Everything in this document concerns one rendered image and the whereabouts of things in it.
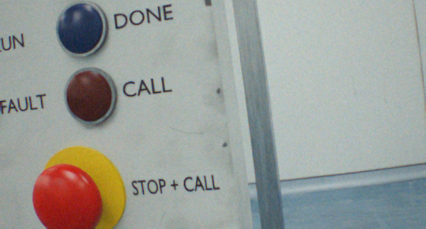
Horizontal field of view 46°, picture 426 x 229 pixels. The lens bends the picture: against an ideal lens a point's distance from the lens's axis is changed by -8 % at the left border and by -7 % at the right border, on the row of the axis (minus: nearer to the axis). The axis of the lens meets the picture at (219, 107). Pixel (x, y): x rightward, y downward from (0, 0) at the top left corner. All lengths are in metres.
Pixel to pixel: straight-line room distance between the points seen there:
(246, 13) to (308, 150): 2.57
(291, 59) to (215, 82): 3.59
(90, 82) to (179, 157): 0.06
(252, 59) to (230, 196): 1.17
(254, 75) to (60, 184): 1.19
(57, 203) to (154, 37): 0.10
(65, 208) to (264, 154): 1.21
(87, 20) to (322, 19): 3.60
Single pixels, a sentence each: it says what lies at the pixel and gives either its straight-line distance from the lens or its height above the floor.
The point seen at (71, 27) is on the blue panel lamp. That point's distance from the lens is 0.29.
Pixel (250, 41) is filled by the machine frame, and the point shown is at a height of 1.06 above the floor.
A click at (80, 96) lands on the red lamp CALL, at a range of 0.28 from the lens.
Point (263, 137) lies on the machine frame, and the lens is 1.45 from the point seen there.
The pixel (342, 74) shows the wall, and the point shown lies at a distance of 3.86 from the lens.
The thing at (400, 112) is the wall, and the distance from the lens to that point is 3.93.
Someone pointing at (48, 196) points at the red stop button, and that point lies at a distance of 0.28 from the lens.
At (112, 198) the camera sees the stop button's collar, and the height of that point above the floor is 0.97.
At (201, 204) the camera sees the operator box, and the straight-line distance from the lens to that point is 0.28.
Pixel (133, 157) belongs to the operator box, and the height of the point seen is 0.99.
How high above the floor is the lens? 1.03
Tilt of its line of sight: 5 degrees down
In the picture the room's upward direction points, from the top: 8 degrees counter-clockwise
